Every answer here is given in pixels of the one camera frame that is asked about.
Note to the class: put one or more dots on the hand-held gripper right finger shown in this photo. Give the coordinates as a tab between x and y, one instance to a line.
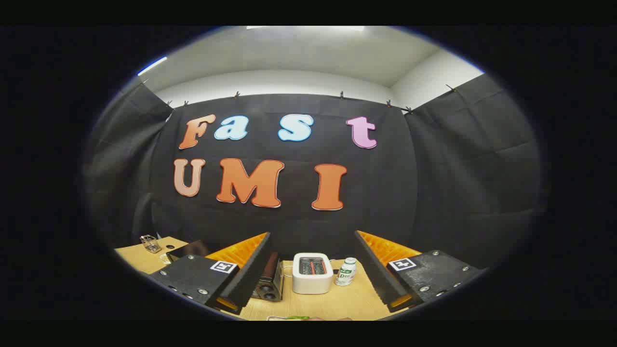
373	274

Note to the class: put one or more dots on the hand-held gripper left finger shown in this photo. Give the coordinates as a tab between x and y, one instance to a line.
250	279

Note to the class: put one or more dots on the black toaster oven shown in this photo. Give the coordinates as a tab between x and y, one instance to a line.
268	288

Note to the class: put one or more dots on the sandwich with green lettuce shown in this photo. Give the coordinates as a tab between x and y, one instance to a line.
298	317

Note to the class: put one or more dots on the white pop-up toaster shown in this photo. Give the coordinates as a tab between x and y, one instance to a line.
312	282

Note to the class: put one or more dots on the white bottle with green label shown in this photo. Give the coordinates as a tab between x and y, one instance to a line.
346	273

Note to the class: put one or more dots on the small white object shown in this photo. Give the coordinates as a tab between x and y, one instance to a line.
166	259

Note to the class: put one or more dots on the ceiling light strip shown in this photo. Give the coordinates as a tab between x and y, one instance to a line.
152	66

